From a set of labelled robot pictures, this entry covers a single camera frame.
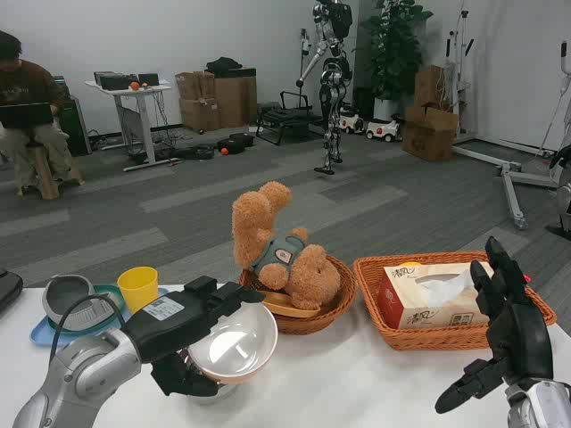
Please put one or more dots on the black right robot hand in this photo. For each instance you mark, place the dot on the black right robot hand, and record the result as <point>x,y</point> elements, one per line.
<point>519,339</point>

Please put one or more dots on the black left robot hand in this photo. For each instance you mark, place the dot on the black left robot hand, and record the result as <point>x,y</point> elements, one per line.
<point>178,318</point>

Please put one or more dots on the white and orange plastic bowl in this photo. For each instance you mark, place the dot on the white and orange plastic bowl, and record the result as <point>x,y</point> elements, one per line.
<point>241,343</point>

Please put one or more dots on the shiny steel bowl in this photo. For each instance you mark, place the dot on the shiny steel bowl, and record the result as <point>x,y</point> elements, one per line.
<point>225,392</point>

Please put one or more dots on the grey and green bowl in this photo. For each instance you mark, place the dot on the grey and green bowl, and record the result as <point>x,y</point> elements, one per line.
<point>67,290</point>

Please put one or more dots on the yellow plastic cup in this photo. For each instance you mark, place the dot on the yellow plastic cup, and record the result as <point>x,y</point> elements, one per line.
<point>138,290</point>

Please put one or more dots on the green plate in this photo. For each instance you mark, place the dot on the green plate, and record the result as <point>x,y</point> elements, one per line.
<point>109,290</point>

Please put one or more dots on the tissue box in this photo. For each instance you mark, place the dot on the tissue box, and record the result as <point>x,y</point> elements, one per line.
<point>401,303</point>

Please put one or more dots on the brown teddy bear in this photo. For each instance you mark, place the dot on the brown teddy bear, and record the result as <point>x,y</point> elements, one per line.
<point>254,214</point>

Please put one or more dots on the small yellow object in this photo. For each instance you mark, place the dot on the small yellow object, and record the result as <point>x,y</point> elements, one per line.
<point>412,265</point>

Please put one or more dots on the round wicker basket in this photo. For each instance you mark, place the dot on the round wicker basket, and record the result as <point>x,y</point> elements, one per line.
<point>312,323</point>

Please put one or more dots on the light blue tray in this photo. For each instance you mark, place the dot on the light blue tray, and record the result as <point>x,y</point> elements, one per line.
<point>42,334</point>

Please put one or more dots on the white gantry stand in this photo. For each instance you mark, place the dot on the white gantry stand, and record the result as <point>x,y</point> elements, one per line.
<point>508,178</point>

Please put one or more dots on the rectangular wicker basket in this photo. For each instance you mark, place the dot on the rectangular wicker basket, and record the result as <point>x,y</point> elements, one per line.
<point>370,272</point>

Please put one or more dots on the black flat device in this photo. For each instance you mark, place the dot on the black flat device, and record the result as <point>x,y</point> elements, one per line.
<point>9,290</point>

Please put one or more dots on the black floor case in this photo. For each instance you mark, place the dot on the black floor case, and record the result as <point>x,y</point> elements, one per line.
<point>236,142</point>

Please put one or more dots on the white standing desk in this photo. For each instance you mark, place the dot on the white standing desk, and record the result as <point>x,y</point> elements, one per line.
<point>143,111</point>

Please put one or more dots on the black computer tower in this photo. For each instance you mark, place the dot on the black computer tower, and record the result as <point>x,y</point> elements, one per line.
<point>76,129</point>

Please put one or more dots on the stacked cardboard boxes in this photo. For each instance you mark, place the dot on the stacked cardboard boxes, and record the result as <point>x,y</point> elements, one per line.
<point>196,102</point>

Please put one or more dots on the open cardboard box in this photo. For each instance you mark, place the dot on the open cardboard box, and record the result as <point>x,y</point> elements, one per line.
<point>428,138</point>

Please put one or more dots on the large cardboard box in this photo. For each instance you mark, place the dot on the large cardboard box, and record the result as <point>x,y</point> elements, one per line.
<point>236,102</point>

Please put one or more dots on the black folding cart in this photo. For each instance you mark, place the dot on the black folding cart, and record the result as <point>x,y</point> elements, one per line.
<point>285,120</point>

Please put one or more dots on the small black equipment box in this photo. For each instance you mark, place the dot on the small black equipment box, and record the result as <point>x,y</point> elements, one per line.
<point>148,79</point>

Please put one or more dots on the white toy car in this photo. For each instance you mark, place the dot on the white toy car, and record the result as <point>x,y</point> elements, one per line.
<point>383,130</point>
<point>351,124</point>

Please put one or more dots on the black laptop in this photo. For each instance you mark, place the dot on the black laptop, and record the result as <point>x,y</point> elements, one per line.
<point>24,116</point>

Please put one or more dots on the black bag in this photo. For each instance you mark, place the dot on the black bag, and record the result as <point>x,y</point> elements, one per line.
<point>223,64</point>

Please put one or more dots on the brown paper bag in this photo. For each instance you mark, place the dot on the brown paper bag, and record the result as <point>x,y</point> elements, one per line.
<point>428,87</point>

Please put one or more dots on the seated person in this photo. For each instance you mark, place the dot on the seated person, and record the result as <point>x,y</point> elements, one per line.
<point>27,80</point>

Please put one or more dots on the silver humanoid robot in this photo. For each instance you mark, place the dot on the silver humanoid robot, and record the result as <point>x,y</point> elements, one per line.
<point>332,76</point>

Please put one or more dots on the potted green plant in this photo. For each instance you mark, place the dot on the potted green plant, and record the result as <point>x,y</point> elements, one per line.
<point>397,49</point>

